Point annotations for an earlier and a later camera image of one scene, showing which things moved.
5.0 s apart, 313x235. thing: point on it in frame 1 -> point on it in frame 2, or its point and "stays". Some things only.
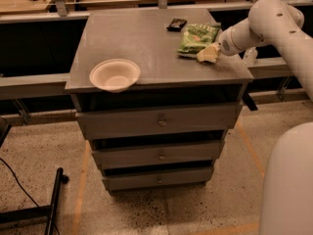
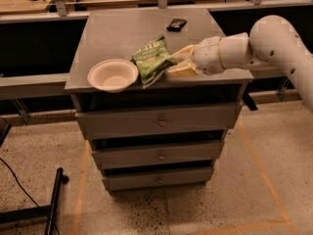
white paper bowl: [114, 75] stays
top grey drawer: [158, 120] stays
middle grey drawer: [157, 155] stays
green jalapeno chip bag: [197, 36] -> [153, 60]
